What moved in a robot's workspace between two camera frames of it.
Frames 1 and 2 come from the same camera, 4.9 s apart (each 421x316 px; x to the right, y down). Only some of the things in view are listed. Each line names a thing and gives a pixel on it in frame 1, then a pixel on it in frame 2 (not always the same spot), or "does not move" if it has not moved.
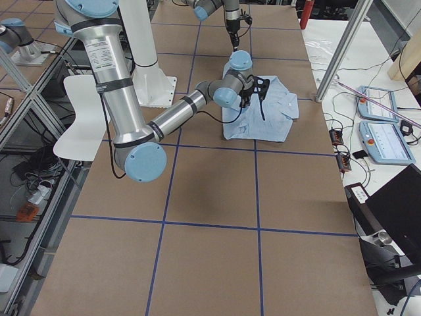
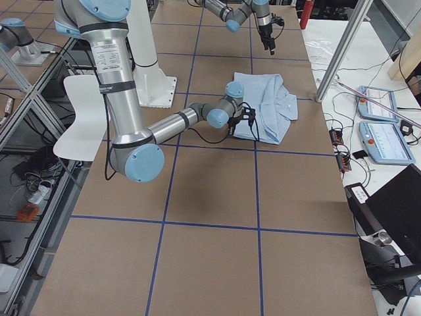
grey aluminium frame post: x=343 y=49 does not move
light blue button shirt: x=281 y=108 does not move
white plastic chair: x=83 y=139 does not move
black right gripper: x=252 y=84 → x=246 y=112
